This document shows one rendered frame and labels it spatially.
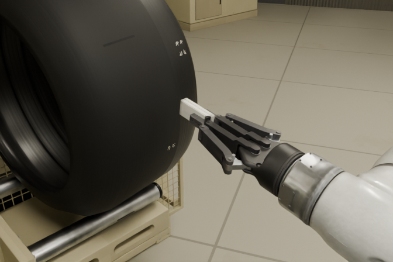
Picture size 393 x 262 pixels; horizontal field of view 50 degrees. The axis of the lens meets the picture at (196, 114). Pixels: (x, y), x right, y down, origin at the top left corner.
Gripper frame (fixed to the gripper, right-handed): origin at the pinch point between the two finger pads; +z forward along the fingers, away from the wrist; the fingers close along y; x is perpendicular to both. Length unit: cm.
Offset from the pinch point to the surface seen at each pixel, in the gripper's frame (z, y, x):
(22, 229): 39, 19, 49
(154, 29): 16.4, -3.6, -9.0
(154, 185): 19.1, -8.0, 34.0
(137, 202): 17.6, -1.6, 34.7
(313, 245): 13, -112, 126
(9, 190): 45, 18, 40
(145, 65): 12.7, 1.4, -4.5
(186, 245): 57, -65, 133
